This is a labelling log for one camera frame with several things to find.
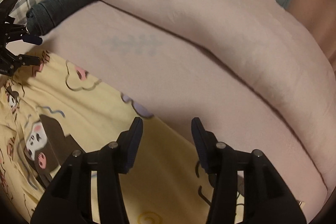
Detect yellow cartoon print pants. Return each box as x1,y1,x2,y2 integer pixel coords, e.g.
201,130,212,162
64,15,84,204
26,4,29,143
1,51,212,223

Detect dark grey folded garment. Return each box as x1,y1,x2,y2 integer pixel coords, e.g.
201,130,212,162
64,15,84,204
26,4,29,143
26,0,96,36

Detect pink bed sheet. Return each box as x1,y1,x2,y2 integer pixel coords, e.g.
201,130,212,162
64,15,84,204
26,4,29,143
4,0,329,204

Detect pink duvet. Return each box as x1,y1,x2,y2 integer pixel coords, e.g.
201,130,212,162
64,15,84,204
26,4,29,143
102,0,335,193

